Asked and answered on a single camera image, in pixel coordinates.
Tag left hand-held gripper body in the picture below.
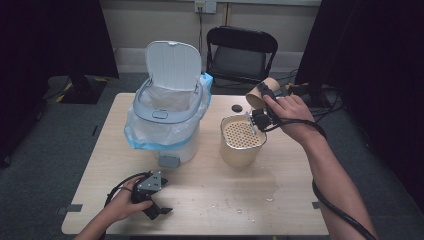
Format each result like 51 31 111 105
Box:
130 170 164 221

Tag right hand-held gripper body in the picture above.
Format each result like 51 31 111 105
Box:
247 108 280 134

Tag beige drain bucket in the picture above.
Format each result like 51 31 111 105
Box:
219 114 268 169

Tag white pedal trash bin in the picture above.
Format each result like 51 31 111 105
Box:
132 40 205 169

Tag person's left hand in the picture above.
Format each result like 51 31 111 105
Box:
104 176 154 223

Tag person's right hand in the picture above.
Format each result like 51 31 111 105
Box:
262 94 326 146

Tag beige perforated strainer insert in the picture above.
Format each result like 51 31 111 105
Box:
222 116 266 149

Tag black folding chair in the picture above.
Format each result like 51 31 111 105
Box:
205 25 279 88

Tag translucent blue-edged bin liner bag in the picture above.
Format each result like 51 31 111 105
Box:
123 72 214 151

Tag scattered spilled crumbs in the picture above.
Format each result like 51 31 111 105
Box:
206 196 276 224

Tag grey floor tape strip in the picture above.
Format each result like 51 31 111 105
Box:
56 203 84 215

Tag dark curtain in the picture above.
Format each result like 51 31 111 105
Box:
294 0 424 214
0 0 120 168

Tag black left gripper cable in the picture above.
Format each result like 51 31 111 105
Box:
104 171 150 208

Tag bundle of black floor cables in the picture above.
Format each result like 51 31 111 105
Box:
279 68 345 125

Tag black wall socket cable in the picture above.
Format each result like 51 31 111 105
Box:
198 7 205 56

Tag white wall socket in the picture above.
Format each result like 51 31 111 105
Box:
194 0 218 14

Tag dark stand base plate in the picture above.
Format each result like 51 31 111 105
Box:
43 74 110 105

